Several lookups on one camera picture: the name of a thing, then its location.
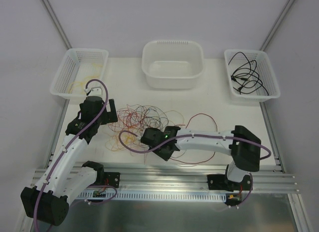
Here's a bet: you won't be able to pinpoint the thin coloured wires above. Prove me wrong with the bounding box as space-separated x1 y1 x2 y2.
104 103 186 164

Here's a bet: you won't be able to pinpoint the yellow thin wire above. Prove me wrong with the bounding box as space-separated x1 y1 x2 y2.
67 63 103 95

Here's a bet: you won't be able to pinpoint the black USB cable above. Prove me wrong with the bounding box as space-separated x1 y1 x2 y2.
228 51 260 95

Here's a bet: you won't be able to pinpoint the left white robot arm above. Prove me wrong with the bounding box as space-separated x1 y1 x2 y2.
20 96 118 231

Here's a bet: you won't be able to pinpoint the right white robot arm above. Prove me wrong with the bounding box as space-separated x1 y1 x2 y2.
140 125 261 192

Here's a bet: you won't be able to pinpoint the left white perforated basket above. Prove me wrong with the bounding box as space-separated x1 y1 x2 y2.
50 48 109 99

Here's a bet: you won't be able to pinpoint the white perforated basket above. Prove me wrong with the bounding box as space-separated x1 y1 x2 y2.
224 49 281 103
50 48 109 99

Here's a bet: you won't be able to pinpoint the white centre plastic tub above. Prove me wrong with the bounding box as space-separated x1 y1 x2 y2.
142 40 205 90

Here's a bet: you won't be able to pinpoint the right white perforated basket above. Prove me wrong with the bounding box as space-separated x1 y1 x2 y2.
224 49 281 103

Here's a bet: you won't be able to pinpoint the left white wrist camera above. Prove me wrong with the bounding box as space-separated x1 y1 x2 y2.
84 86 103 98

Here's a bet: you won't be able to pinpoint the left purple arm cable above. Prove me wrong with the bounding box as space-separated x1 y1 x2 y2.
33 78 108 229

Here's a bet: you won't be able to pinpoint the aluminium mounting rail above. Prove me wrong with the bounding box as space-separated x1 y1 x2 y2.
29 164 299 194

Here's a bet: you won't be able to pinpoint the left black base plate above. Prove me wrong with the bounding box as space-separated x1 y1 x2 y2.
101 172 121 188

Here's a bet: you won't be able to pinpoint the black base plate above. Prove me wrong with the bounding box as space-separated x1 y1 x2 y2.
101 172 121 188
207 174 252 192

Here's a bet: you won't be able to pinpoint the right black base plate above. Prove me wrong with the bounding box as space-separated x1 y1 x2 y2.
207 174 252 192

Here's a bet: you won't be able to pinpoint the white slotted cable duct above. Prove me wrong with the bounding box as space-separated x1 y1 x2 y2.
77 189 226 203

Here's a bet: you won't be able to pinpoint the left aluminium frame post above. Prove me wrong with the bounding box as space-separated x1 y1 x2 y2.
41 0 72 49

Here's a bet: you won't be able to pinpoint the aluminium frame post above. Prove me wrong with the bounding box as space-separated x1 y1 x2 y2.
41 0 72 49
259 0 297 51

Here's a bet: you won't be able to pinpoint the right aluminium frame post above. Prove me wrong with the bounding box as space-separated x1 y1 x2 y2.
259 0 297 51

